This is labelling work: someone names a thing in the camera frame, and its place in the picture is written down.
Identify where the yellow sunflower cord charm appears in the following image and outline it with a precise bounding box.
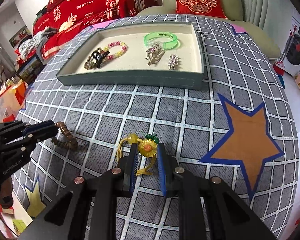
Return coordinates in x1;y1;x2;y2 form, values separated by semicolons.
116;133;160;176

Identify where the brown wooden bead bracelet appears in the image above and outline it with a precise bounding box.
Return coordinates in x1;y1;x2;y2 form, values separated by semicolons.
51;121;79;151

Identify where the black claw hair clip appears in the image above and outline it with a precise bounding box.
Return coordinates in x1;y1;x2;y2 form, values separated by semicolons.
90;48;110;68

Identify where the pink rhinestone hair clip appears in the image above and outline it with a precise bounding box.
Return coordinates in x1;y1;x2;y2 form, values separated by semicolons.
168;54;179;70

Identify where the silver star hair clip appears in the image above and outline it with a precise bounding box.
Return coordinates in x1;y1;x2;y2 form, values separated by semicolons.
146;43;165;66

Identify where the pink yellow bead bracelet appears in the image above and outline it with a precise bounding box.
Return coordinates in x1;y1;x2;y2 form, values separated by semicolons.
102;41;129;61

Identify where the green translucent bangle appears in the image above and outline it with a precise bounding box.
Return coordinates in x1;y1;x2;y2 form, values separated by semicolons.
143;31;179;50

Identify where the green jewelry tray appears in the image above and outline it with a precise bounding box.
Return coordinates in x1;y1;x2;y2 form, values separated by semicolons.
56;22;204;89

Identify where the person's left hand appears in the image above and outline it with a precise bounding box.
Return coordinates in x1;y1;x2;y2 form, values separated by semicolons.
0;177;13;209

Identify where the grey checked table cloth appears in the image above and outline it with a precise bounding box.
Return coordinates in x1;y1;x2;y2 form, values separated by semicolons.
13;15;299;237

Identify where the orange star patch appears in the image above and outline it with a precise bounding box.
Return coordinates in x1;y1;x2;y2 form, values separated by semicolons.
199;94;284;199

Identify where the red wedding blanket sofa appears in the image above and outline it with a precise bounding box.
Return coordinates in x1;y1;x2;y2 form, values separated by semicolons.
14;0;159;61

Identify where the white washing machine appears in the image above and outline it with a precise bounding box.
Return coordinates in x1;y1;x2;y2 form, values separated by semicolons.
274;16;300;76

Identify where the green armchair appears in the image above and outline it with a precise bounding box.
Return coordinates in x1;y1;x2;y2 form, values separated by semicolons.
136;0;282;61

